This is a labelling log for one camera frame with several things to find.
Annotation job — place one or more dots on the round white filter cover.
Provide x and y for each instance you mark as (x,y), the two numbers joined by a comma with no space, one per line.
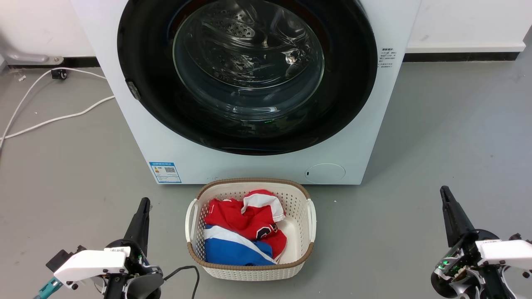
(325,173)

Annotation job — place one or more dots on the small printed text sticker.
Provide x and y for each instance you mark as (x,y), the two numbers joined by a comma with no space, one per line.
(387,58)

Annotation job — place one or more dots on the white front-load washing machine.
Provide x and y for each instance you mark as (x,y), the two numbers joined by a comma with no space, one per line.
(124,124)

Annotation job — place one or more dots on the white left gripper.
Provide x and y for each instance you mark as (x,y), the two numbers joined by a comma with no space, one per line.
(93,263)

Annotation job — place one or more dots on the blue and white garment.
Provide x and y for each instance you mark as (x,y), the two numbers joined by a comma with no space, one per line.
(230,249)

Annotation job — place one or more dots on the grey floor pipe bracket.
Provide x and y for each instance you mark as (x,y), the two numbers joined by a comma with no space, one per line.
(29,57)

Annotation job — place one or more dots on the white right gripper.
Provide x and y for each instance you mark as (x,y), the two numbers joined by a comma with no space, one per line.
(494,257)

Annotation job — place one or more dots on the blue energy label sticker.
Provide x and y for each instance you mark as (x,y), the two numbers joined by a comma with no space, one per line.
(165,172)

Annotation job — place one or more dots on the white woven laundry basket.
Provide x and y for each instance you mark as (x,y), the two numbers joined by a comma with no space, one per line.
(297,232)

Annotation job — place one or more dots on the teal connector piece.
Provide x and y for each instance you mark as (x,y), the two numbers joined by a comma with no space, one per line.
(46,288)

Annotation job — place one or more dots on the black round glass washer door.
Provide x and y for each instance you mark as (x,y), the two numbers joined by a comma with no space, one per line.
(249,74)

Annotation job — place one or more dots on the red and white garment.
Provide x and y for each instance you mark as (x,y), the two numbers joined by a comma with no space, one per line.
(245,220)

